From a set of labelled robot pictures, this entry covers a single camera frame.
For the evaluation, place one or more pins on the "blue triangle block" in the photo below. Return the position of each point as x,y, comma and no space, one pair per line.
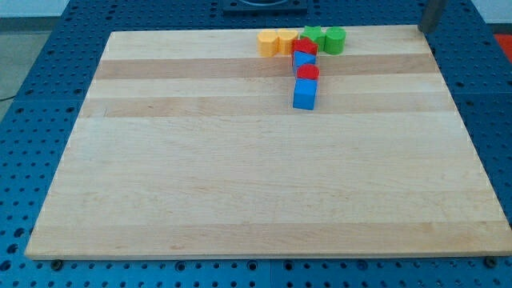
301,58

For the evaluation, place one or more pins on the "yellow block left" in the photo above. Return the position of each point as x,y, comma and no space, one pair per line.
267,43

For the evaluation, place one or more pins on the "green star block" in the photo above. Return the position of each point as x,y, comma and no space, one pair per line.
316,35

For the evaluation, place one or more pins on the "yellow heart block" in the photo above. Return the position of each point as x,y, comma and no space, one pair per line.
286,38

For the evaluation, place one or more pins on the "green cylinder block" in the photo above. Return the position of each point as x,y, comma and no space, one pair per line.
335,40

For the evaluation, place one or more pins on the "large wooden board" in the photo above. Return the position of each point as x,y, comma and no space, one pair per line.
188,147

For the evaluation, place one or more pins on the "red round block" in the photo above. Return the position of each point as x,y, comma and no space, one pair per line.
307,71

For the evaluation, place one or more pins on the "red pentagon block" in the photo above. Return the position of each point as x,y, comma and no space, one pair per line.
304,45

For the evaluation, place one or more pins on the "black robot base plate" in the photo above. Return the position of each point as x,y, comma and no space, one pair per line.
263,6

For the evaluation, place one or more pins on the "blue cube block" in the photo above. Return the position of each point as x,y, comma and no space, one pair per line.
304,95

